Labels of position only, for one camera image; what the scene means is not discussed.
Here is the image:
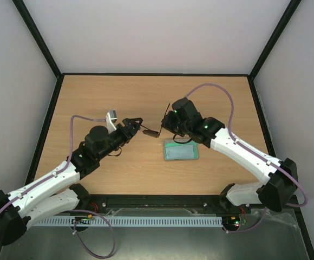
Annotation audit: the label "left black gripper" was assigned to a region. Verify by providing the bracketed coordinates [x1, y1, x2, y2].
[97, 118, 143, 160]

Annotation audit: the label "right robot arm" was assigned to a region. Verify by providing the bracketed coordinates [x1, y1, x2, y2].
[161, 97, 297, 212]

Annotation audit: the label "light blue cleaning cloth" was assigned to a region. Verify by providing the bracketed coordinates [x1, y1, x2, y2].
[165, 145, 195, 160]

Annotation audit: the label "light blue slotted cable duct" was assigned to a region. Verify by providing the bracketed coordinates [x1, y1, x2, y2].
[36, 216, 223, 228]

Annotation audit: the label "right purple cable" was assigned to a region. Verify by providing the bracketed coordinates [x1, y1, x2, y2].
[185, 83, 309, 234]

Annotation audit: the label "black aluminium frame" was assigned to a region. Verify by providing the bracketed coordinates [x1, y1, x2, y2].
[0, 0, 314, 260]

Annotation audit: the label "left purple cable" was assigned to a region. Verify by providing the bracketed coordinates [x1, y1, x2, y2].
[0, 115, 117, 257]

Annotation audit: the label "purple cable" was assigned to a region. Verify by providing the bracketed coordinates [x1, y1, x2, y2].
[0, 115, 117, 257]
[185, 83, 309, 234]

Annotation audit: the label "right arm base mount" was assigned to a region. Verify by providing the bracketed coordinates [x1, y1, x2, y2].
[202, 195, 251, 216]

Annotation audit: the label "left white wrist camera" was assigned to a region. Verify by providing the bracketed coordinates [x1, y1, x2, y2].
[106, 109, 117, 133]

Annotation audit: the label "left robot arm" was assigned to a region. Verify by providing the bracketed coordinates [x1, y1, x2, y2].
[0, 118, 143, 245]

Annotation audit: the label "dark round sunglasses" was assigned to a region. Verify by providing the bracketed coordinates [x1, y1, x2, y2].
[140, 102, 172, 138]

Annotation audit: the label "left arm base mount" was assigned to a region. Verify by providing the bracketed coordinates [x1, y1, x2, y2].
[56, 194, 108, 217]

